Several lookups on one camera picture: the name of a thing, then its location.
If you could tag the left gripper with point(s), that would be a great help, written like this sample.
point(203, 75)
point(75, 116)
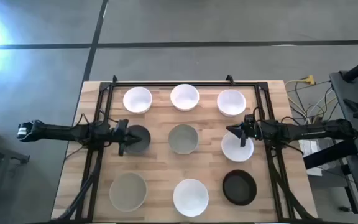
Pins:
point(120, 138)

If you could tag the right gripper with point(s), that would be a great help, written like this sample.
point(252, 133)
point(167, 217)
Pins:
point(253, 132)

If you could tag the dark grey bowl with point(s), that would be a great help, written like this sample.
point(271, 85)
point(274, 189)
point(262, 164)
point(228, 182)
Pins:
point(143, 148)

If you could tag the white bowl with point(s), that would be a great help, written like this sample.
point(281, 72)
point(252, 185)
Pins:
point(184, 96)
point(237, 152)
point(190, 197)
point(231, 102)
point(137, 99)

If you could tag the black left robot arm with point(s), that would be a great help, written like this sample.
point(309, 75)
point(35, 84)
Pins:
point(61, 132)

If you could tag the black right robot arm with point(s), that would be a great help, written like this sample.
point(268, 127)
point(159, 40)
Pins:
point(306, 130)

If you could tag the black bowl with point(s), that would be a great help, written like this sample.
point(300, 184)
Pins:
point(239, 188)

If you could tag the white paper sheet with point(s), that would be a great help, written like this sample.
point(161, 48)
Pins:
point(309, 146)

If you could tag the yellow power plug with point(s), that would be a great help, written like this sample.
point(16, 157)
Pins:
point(309, 80)

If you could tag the dark navy bar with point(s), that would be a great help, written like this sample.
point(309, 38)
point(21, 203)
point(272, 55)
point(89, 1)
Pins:
point(331, 155)

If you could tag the grey equipment cart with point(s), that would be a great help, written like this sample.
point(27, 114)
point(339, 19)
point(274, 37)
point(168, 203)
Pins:
point(340, 102)

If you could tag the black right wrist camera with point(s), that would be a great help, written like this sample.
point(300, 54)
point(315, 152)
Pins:
point(249, 119)

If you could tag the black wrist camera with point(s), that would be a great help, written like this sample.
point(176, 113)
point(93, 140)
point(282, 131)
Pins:
point(122, 124)
point(249, 119)

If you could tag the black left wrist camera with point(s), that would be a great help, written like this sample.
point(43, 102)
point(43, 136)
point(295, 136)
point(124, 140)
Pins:
point(122, 124)

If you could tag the black frame clamp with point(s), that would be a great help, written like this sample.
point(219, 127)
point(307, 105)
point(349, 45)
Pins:
point(230, 79)
point(114, 78)

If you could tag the black aluminium table frame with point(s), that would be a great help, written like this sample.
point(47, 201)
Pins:
point(182, 84)

